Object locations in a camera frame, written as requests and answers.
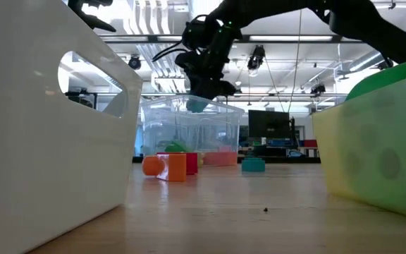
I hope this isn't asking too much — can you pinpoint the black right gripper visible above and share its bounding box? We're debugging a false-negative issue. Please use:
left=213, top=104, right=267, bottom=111
left=188, top=28, right=242, bottom=103

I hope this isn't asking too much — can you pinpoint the black frame-mounted camera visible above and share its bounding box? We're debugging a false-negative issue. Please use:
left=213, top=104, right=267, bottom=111
left=247, top=44, right=266, bottom=71

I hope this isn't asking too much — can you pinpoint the white plastic bin with handle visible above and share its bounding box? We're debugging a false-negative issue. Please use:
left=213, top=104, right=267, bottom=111
left=0, top=0, right=144, bottom=254

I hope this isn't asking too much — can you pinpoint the green plastic block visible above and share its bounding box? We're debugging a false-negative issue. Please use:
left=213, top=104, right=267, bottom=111
left=164, top=140, right=194, bottom=154

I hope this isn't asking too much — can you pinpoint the clear plastic bin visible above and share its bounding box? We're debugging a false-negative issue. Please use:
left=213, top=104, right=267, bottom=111
left=140, top=94, right=245, bottom=167

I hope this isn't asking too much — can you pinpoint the black background cabinet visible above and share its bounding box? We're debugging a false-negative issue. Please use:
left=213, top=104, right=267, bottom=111
left=247, top=109, right=292, bottom=140

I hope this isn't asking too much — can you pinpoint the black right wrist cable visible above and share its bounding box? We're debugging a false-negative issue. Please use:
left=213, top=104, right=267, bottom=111
left=152, top=13, right=207, bottom=63

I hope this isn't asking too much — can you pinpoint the black background machine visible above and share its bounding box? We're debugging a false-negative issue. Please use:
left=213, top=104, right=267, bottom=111
left=289, top=116, right=298, bottom=142

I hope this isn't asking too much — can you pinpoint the large yellow-green foam toy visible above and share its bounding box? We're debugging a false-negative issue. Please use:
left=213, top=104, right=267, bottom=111
left=311, top=70, right=406, bottom=224

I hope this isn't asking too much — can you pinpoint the green foam die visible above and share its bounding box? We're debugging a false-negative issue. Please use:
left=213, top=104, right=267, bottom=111
left=343, top=56, right=406, bottom=222

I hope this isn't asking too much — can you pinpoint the large red plastic block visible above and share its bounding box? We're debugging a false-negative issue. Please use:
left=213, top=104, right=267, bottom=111
left=156, top=152, right=199, bottom=176

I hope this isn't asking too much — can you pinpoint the black round spotlight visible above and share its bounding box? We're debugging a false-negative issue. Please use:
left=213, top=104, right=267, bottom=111
left=128, top=54, right=142, bottom=71

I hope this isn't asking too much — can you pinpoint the yellow-orange block with stud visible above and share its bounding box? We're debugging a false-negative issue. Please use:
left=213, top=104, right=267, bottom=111
left=142, top=154, right=187, bottom=183

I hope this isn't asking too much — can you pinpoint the silver air duct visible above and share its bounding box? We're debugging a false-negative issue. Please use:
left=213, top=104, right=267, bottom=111
left=336, top=49, right=383, bottom=73

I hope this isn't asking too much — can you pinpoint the black background equipment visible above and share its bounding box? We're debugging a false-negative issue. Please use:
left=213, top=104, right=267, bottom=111
left=64, top=90, right=98, bottom=110

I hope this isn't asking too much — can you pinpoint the large orange plastic block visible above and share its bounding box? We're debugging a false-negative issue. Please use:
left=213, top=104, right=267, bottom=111
left=202, top=151, right=238, bottom=167

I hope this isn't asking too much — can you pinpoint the black frame crossbar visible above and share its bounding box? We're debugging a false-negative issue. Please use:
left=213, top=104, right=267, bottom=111
left=100, top=34, right=406, bottom=44

